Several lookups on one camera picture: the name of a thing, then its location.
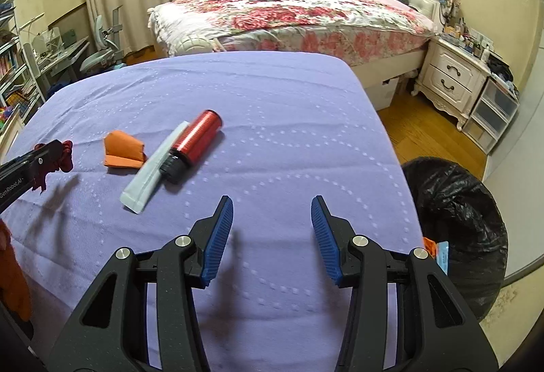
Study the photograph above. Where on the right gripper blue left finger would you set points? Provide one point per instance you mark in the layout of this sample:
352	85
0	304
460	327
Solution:
108	330

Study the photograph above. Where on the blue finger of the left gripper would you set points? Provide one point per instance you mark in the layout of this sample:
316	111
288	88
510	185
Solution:
44	160

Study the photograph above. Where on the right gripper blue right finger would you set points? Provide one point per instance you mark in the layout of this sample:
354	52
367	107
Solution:
436	330

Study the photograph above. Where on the dark red wrapper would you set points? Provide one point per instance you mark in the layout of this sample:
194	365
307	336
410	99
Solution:
68	162

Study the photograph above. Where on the white sachet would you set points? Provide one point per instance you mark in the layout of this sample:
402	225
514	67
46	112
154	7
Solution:
137	193

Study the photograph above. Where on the red cylindrical tube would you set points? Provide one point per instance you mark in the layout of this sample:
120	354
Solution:
190	145

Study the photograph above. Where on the light blue packet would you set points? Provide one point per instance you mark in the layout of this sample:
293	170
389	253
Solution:
442	255

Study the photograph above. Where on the black trash bag bin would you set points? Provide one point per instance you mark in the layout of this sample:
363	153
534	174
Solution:
455	207

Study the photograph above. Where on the bookshelf with books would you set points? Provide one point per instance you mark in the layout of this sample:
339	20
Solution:
20	93

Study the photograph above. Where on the orange paper piece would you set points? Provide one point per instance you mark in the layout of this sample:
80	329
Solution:
122	150

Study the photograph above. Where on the desk with clutter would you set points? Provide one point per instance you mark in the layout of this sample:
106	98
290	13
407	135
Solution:
54	55

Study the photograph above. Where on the purple tablecloth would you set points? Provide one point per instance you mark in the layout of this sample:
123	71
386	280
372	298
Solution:
295	126

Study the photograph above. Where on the grey office chair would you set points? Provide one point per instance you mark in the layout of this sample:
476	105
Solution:
109	54

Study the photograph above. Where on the white sliding wardrobe door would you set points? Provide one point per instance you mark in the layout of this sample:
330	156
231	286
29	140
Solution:
514	172

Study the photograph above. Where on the translucent plastic drawer unit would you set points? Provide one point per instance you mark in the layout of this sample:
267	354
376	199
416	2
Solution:
491	115

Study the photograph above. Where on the white two-drawer nightstand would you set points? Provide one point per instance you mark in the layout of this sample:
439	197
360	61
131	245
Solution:
452	79

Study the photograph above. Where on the white under-bed storage box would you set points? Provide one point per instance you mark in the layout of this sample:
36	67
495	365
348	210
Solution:
381	95

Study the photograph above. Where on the pink floral bedspread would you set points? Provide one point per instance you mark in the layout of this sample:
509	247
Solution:
355	31

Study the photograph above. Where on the clutter on nightstand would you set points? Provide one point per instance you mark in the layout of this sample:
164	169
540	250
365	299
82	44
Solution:
473	41

